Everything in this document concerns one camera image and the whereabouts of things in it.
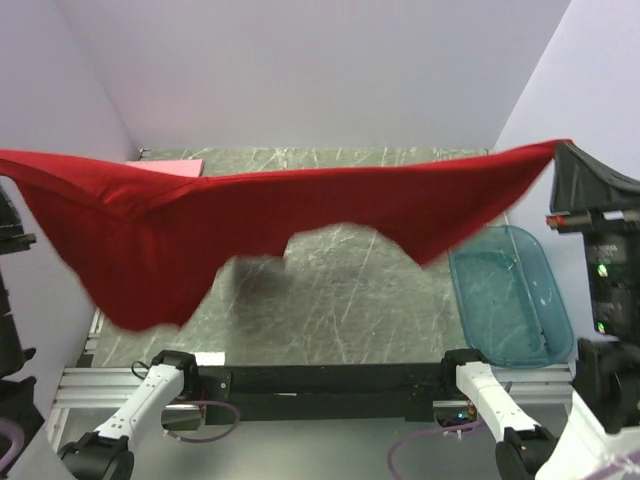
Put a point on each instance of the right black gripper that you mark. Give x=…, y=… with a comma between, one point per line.
x=593, y=220

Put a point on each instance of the red t shirt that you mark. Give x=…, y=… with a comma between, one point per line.
x=146, y=246

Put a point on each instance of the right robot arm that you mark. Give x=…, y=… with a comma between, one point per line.
x=601, y=437

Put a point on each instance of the teal transparent plastic bin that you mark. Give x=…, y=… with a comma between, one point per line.
x=509, y=304

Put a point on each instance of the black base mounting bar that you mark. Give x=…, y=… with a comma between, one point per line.
x=328, y=392

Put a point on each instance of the folded pink t shirt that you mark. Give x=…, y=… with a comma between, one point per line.
x=180, y=167

